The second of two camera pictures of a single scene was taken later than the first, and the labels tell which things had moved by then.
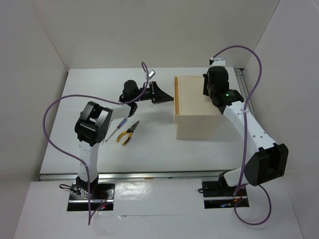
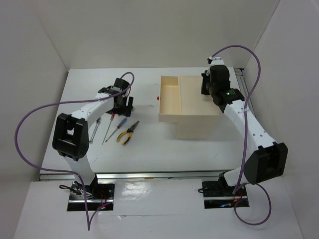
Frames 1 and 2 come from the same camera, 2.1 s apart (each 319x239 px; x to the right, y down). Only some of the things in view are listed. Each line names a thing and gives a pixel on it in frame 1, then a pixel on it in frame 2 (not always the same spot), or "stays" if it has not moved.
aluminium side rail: x=241 y=76 stays
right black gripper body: x=207 y=88 stays
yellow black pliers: x=129 y=131 stays
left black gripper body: x=146 y=95 → x=122 y=109
